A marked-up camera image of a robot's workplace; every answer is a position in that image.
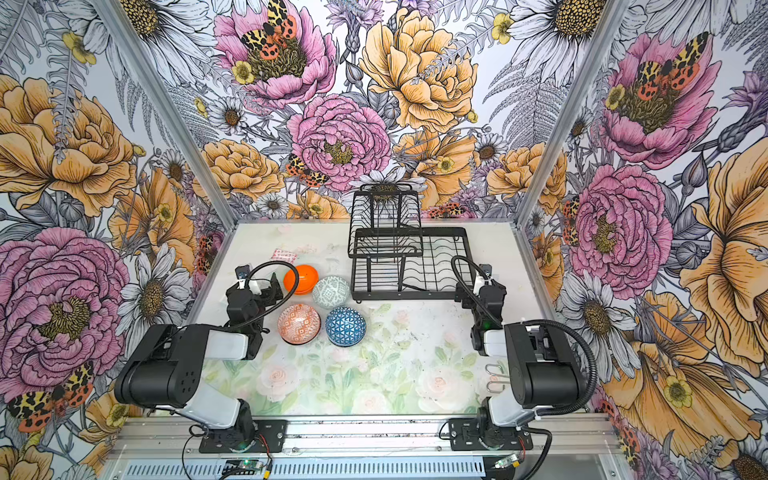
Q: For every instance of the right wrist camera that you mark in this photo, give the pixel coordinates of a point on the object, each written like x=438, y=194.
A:
x=483, y=277

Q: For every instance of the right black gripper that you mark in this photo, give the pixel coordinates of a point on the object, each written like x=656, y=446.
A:
x=488, y=299

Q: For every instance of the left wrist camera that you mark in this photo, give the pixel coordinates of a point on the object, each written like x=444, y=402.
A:
x=242, y=273

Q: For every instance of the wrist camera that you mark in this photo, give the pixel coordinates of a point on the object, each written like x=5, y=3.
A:
x=242, y=273
x=483, y=277

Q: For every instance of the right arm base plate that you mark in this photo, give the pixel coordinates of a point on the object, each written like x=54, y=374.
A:
x=466, y=434

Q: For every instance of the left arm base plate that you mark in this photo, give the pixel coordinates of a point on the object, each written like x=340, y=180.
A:
x=262, y=436

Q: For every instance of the green patterned bowl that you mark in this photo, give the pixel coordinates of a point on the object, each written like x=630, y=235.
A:
x=331, y=292

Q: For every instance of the green circuit board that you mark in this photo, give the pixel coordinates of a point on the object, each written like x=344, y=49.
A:
x=243, y=467

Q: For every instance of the aluminium rail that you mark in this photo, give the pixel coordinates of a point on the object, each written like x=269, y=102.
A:
x=167, y=438

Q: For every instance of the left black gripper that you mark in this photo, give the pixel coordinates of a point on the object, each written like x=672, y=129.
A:
x=245, y=298

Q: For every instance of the black wire dish rack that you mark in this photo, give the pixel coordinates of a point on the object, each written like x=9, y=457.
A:
x=394, y=256

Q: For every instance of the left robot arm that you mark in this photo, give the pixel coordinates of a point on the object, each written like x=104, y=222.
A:
x=165, y=370

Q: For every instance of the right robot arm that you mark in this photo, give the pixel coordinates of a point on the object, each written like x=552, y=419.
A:
x=542, y=370

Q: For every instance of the blue geometric bowl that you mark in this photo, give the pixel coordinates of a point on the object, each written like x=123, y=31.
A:
x=345, y=327

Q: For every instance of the red patterned bowl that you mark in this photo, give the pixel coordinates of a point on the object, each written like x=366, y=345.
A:
x=299, y=324

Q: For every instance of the pink patterned packet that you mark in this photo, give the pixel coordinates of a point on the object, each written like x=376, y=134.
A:
x=284, y=255

